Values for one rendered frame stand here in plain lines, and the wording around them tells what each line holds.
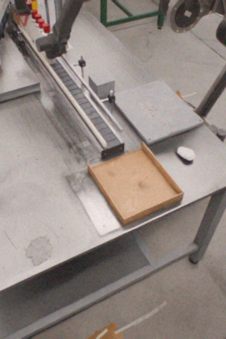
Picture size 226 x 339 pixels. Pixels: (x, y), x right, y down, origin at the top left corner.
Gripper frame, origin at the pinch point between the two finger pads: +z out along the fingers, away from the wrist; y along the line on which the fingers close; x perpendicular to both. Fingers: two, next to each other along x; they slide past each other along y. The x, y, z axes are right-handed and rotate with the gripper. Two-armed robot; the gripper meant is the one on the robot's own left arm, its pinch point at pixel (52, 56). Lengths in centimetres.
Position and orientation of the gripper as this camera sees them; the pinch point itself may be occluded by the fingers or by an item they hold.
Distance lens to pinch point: 190.4
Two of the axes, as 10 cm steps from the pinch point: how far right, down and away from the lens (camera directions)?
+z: -3.1, 0.9, 9.5
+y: -8.8, 3.5, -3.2
